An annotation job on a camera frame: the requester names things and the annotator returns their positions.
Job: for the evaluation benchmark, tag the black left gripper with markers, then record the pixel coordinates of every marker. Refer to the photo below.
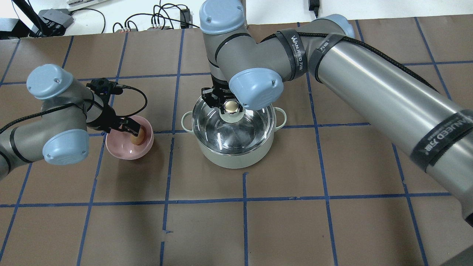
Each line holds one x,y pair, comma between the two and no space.
108,119

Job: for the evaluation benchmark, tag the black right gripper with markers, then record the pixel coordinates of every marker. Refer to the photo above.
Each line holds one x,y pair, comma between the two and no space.
221,93

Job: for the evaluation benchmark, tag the brown egg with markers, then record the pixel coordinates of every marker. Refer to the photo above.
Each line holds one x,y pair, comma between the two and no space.
140,138

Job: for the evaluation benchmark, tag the glass pot lid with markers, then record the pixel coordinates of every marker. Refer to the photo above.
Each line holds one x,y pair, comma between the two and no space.
249,130

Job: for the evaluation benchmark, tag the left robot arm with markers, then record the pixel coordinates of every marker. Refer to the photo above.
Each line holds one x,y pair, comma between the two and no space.
58,133

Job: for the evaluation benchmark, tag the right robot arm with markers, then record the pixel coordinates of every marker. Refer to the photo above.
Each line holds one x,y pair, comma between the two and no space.
432,130

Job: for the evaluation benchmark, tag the light green steel pot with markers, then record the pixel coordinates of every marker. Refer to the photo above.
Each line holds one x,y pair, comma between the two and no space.
241,160

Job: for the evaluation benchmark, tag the pink bowl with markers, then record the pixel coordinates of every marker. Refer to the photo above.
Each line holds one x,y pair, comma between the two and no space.
119,144

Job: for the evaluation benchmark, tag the black power adapter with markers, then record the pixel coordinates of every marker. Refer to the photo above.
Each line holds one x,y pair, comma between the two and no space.
314,6
185,18

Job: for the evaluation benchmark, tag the grey box device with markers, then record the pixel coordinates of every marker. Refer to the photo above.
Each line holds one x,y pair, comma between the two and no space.
55,23

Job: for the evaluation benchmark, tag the black power adapter right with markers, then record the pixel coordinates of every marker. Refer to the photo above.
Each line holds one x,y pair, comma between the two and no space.
314,6

